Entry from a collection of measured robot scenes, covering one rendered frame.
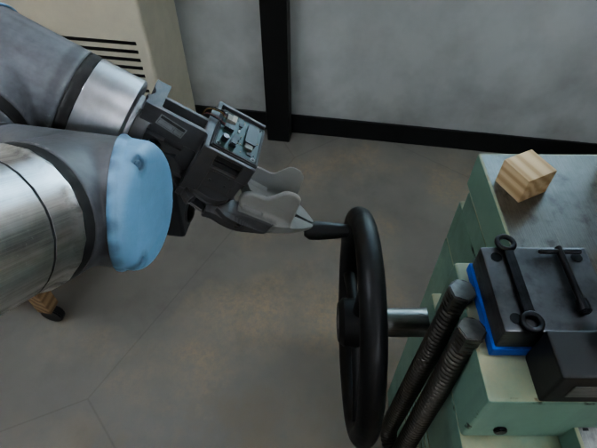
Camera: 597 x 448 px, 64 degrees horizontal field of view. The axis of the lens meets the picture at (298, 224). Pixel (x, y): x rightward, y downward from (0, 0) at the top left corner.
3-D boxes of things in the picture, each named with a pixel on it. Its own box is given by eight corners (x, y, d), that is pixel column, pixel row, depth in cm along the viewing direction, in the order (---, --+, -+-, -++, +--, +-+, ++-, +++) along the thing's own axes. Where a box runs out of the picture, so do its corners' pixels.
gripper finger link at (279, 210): (333, 222, 49) (253, 182, 46) (303, 252, 53) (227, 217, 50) (335, 201, 51) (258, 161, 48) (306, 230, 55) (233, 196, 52)
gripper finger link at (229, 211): (269, 236, 49) (190, 200, 46) (263, 244, 50) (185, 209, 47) (275, 204, 52) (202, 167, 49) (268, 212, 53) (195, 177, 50)
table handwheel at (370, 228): (350, 495, 44) (330, 411, 73) (569, 497, 44) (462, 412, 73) (348, 185, 48) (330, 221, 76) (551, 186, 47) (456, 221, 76)
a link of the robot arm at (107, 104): (54, 164, 44) (93, 105, 51) (106, 188, 46) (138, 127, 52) (74, 95, 38) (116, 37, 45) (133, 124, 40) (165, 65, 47)
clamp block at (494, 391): (433, 304, 55) (452, 258, 48) (551, 305, 55) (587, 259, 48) (460, 441, 45) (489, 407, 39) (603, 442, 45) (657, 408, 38)
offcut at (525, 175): (494, 180, 64) (504, 159, 61) (521, 170, 65) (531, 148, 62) (518, 203, 61) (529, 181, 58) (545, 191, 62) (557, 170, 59)
